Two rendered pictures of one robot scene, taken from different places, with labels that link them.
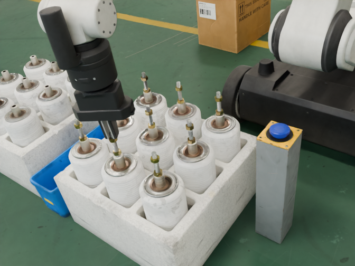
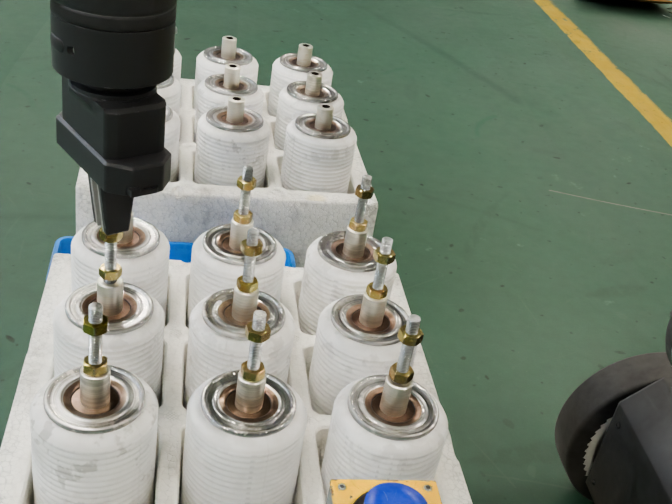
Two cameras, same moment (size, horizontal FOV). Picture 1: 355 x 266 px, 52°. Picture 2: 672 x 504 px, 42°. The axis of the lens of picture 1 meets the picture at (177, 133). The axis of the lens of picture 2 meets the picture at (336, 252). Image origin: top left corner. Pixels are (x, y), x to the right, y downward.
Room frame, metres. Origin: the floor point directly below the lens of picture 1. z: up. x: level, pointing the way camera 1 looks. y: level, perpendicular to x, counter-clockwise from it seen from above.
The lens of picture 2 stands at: (0.22, -0.37, 0.72)
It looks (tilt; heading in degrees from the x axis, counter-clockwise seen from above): 31 degrees down; 35
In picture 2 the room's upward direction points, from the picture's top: 10 degrees clockwise
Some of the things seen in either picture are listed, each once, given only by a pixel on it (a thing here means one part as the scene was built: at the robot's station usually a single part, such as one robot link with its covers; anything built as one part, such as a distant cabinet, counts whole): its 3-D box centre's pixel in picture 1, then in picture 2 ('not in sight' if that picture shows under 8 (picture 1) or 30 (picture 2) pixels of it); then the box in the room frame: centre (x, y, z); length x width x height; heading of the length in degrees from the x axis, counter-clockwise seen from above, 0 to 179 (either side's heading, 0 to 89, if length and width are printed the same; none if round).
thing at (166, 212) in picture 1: (167, 211); (94, 482); (0.54, 0.05, 0.16); 0.10 x 0.10 x 0.18
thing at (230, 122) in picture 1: (220, 123); (393, 407); (0.71, -0.11, 0.25); 0.08 x 0.08 x 0.01
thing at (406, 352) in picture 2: (218, 105); (405, 355); (0.71, -0.11, 0.31); 0.01 x 0.01 x 0.08
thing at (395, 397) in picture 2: (220, 119); (395, 395); (0.71, -0.11, 0.26); 0.02 x 0.02 x 0.03
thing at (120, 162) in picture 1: (119, 160); (110, 295); (0.62, 0.14, 0.26); 0.02 x 0.02 x 0.03
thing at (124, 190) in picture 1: (129, 192); (108, 386); (0.62, 0.14, 0.16); 0.10 x 0.10 x 0.18
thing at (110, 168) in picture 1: (120, 164); (109, 307); (0.62, 0.14, 0.25); 0.08 x 0.08 x 0.01
